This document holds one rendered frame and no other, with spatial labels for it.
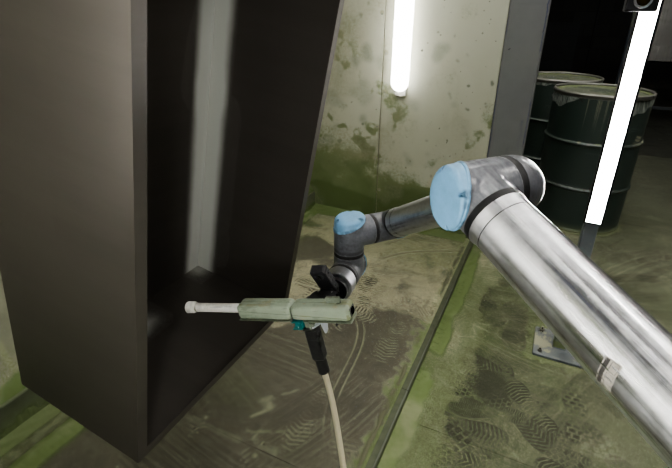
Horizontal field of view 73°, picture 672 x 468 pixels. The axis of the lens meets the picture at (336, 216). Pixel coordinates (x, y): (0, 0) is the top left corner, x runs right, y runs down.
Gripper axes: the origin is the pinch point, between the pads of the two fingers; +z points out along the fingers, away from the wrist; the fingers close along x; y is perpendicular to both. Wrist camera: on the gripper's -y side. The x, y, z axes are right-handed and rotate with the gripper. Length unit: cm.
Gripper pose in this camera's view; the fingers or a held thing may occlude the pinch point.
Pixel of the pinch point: (306, 321)
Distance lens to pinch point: 114.4
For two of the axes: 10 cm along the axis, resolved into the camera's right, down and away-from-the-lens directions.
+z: -3.4, 3.7, -8.6
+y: 1.8, 9.3, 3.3
